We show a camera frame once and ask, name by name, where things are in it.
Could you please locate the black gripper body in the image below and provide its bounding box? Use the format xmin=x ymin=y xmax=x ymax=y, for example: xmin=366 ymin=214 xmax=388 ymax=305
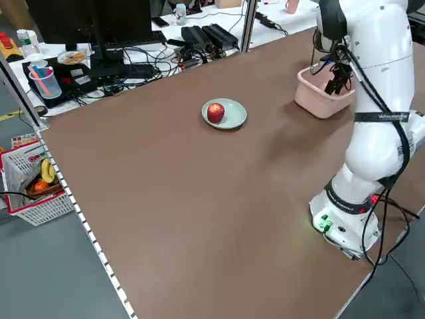
xmin=328 ymin=45 xmax=354 ymax=80

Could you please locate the red apple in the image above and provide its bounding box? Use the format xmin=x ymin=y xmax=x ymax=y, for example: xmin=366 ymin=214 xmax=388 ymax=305
xmin=207 ymin=102 xmax=226 ymax=125

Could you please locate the white plastic storage box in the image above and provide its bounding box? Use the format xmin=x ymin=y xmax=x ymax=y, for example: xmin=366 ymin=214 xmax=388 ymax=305
xmin=296 ymin=66 xmax=358 ymax=120

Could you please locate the pale green plate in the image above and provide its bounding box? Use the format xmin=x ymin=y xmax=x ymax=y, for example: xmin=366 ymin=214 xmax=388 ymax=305
xmin=201 ymin=98 xmax=248 ymax=131

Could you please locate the cardboard box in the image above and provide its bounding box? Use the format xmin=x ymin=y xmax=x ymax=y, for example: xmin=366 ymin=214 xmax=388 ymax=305
xmin=214 ymin=0 xmax=246 ymax=9

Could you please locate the black electronic box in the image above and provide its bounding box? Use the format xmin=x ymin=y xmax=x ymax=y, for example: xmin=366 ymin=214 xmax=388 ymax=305
xmin=22 ymin=56 xmax=100 ymax=109

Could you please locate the black power adapter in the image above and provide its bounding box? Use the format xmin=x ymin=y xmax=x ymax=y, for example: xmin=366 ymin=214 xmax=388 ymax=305
xmin=254 ymin=11 xmax=277 ymax=29

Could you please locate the black power brick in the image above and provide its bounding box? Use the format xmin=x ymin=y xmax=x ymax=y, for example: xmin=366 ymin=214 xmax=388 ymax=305
xmin=201 ymin=23 xmax=240 ymax=51
xmin=181 ymin=25 xmax=213 ymax=51

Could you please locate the small white bottle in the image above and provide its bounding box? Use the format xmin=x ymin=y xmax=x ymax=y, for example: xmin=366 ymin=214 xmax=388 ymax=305
xmin=175 ymin=3 xmax=187 ymax=27

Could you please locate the black keyboard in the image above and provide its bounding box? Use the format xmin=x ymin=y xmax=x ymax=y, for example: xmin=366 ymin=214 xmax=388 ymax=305
xmin=105 ymin=30 xmax=167 ymax=47

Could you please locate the bowl of snacks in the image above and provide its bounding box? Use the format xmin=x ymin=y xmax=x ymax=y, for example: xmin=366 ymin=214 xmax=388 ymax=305
xmin=56 ymin=50 xmax=87 ymax=65

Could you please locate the black computer monitor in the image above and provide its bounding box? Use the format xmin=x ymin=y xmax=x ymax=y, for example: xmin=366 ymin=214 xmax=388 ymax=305
xmin=25 ymin=0 xmax=153 ymax=76

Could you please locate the notched white edge strip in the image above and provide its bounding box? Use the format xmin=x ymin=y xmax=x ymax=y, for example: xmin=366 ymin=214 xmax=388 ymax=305
xmin=39 ymin=130 xmax=137 ymax=319

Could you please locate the clear cup with pens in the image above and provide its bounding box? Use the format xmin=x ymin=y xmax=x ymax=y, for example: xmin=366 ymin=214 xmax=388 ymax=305
xmin=28 ymin=66 xmax=63 ymax=100

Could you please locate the yellow banana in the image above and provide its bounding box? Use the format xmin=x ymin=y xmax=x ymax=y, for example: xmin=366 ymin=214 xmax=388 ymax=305
xmin=39 ymin=158 xmax=57 ymax=184

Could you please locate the white plastic bottle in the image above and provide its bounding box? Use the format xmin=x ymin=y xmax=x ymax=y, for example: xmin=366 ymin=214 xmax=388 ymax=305
xmin=16 ymin=29 xmax=41 ymax=57

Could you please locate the colourful printed booklet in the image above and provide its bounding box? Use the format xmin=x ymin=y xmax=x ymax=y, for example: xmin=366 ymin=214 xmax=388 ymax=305
xmin=11 ymin=132 xmax=41 ymax=150

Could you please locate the white and red basket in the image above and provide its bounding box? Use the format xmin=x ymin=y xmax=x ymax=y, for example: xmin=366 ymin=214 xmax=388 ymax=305
xmin=0 ymin=139 xmax=75 ymax=227

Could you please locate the red and yellow toy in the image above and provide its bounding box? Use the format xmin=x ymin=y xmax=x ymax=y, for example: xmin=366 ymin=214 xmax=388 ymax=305
xmin=0 ymin=31 xmax=21 ymax=61

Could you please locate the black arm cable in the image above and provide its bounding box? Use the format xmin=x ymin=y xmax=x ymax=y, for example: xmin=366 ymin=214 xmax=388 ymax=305
xmin=310 ymin=29 xmax=412 ymax=266

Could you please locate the aluminium middle frame post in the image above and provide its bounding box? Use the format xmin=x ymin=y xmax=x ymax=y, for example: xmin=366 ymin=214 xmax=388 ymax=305
xmin=239 ymin=0 xmax=259 ymax=53

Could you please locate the black base cable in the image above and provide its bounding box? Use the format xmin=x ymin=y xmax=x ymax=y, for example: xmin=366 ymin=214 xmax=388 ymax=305
xmin=361 ymin=194 xmax=425 ymax=305

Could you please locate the aluminium corner frame post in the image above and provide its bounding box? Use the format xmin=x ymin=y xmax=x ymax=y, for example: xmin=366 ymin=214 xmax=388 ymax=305
xmin=0 ymin=51 xmax=50 ymax=130

